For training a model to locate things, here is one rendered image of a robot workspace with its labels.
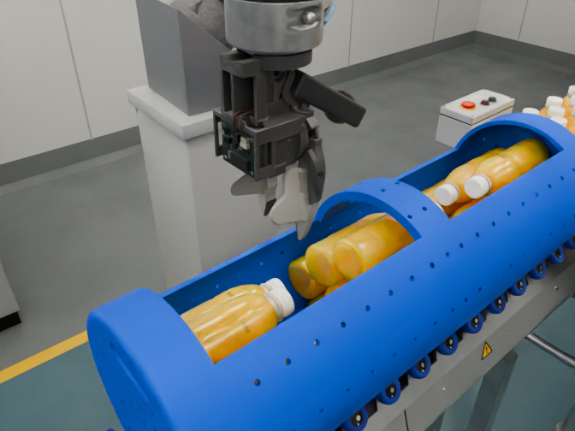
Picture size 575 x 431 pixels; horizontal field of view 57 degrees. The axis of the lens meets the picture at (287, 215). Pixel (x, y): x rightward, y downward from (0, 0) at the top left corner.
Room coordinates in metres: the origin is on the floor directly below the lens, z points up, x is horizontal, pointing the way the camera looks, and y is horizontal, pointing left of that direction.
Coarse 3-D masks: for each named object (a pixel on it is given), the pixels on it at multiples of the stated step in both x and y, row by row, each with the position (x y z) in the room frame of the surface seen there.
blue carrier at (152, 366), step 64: (512, 128) 0.97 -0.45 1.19; (384, 192) 0.66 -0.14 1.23; (512, 192) 0.71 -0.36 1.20; (256, 256) 0.66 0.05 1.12; (448, 256) 0.57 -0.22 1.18; (512, 256) 0.64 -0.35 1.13; (128, 320) 0.40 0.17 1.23; (320, 320) 0.44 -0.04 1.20; (384, 320) 0.47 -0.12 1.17; (448, 320) 0.53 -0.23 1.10; (128, 384) 0.38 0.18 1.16; (192, 384) 0.34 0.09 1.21; (320, 384) 0.39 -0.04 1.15; (384, 384) 0.45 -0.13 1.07
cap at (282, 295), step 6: (276, 288) 0.52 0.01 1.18; (282, 288) 0.51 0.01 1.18; (276, 294) 0.50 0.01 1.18; (282, 294) 0.50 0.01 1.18; (288, 294) 0.51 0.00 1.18; (282, 300) 0.50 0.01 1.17; (288, 300) 0.50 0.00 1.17; (282, 306) 0.49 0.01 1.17; (288, 306) 0.49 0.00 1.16; (288, 312) 0.49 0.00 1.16
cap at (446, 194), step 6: (444, 186) 0.84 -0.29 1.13; (450, 186) 0.84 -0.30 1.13; (438, 192) 0.85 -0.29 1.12; (444, 192) 0.84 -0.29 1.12; (450, 192) 0.83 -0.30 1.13; (456, 192) 0.84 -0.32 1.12; (438, 198) 0.85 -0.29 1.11; (444, 198) 0.84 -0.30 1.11; (450, 198) 0.83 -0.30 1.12; (456, 198) 0.84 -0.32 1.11; (444, 204) 0.84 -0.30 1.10
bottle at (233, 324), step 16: (224, 304) 0.47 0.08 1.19; (240, 304) 0.47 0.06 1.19; (256, 304) 0.47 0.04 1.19; (272, 304) 0.49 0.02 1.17; (192, 320) 0.45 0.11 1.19; (208, 320) 0.44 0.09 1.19; (224, 320) 0.44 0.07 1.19; (240, 320) 0.45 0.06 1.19; (256, 320) 0.45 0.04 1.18; (272, 320) 0.47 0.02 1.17; (208, 336) 0.42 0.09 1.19; (224, 336) 0.43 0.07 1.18; (240, 336) 0.43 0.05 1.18; (256, 336) 0.44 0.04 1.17; (208, 352) 0.41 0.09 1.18; (224, 352) 0.41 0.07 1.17
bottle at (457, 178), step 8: (488, 152) 0.96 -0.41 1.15; (496, 152) 0.95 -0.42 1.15; (472, 160) 0.93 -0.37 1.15; (480, 160) 0.92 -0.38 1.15; (456, 168) 0.90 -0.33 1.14; (464, 168) 0.89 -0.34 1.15; (472, 168) 0.88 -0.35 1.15; (448, 176) 0.88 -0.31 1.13; (456, 176) 0.87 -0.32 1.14; (464, 176) 0.86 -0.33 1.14; (456, 184) 0.86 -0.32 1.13; (464, 184) 0.85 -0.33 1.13; (464, 192) 0.84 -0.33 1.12; (456, 200) 0.84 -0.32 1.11; (464, 200) 0.85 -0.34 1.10; (472, 200) 0.86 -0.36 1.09
